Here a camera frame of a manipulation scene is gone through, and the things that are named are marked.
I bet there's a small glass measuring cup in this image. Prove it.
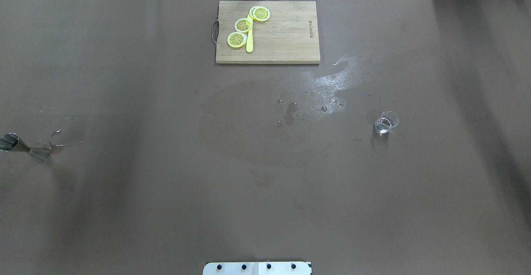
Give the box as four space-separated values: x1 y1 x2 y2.
373 111 400 135

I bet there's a steel double jigger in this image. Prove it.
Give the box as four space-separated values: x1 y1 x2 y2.
0 133 50 162

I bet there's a lemon slice bottom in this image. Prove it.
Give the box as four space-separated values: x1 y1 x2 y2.
227 32 247 49

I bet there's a lemon slice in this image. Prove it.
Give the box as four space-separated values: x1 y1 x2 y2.
249 5 270 22
234 18 253 34
227 32 247 49

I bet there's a bamboo cutting board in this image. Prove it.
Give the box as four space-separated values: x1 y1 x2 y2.
215 1 321 65

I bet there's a lemon slice middle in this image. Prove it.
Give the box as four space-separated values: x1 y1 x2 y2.
234 18 253 34

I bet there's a lemon slice top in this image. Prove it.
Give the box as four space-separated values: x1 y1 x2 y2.
249 5 270 22

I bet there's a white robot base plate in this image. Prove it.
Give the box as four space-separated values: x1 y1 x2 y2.
202 261 313 275

